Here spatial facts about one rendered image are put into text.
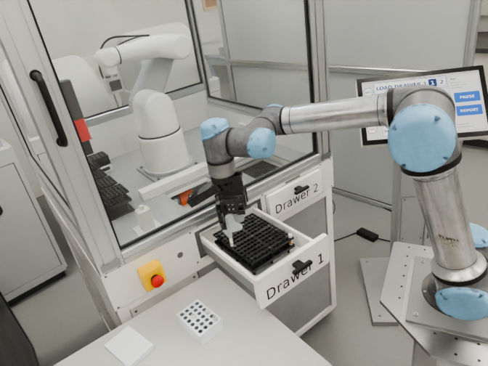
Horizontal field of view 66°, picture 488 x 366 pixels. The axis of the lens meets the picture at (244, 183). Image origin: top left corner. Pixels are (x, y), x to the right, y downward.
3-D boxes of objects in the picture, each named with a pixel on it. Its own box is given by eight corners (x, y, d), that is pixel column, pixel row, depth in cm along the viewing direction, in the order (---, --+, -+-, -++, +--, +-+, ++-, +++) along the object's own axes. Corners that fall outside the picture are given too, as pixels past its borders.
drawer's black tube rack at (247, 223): (295, 252, 127) (293, 237, 124) (254, 279, 118) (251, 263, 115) (254, 226, 143) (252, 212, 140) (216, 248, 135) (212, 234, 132)
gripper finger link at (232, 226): (244, 242, 111) (240, 216, 107) (224, 243, 112) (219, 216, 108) (245, 237, 113) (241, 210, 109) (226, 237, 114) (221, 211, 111)
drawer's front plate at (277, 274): (330, 261, 123) (328, 234, 118) (261, 310, 109) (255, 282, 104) (325, 259, 124) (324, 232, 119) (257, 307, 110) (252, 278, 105)
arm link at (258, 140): (279, 117, 97) (241, 116, 101) (263, 136, 88) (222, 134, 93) (283, 144, 101) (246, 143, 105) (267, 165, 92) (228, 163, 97)
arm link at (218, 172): (203, 167, 100) (210, 154, 107) (207, 182, 102) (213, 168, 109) (232, 165, 99) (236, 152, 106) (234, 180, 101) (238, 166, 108)
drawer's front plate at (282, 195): (322, 192, 162) (321, 168, 157) (271, 221, 148) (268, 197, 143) (319, 190, 163) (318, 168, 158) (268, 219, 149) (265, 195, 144)
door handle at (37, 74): (73, 148, 93) (43, 70, 84) (62, 152, 91) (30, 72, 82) (68, 144, 96) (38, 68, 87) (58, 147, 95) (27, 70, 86)
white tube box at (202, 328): (224, 327, 113) (222, 319, 111) (202, 346, 108) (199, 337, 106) (200, 307, 121) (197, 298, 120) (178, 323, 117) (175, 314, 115)
